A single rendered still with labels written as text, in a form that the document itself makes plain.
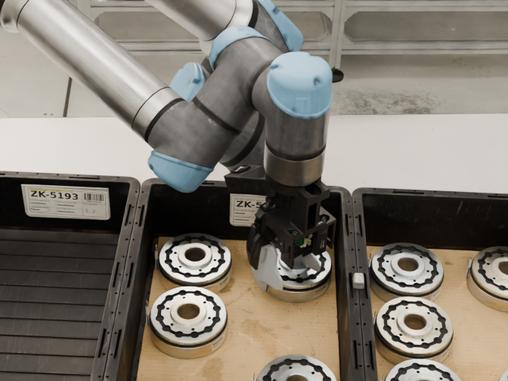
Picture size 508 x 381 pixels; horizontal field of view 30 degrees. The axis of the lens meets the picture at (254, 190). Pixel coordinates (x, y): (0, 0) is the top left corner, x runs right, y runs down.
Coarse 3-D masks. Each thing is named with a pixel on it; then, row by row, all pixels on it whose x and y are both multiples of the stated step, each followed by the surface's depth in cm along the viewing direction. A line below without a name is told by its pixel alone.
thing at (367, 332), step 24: (360, 192) 135; (384, 192) 135; (408, 192) 136; (432, 192) 136; (456, 192) 136; (480, 192) 136; (360, 216) 132; (360, 240) 127; (360, 264) 124; (360, 312) 118
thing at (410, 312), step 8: (400, 312) 126; (408, 312) 126; (416, 312) 126; (424, 312) 126; (400, 320) 125; (424, 320) 126; (400, 328) 124; (408, 328) 124; (424, 328) 124; (432, 328) 125; (416, 336) 123; (424, 336) 124
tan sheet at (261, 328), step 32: (160, 288) 133; (224, 288) 134; (256, 288) 134; (256, 320) 129; (288, 320) 129; (320, 320) 130; (160, 352) 124; (224, 352) 125; (256, 352) 125; (288, 352) 125; (320, 352) 125
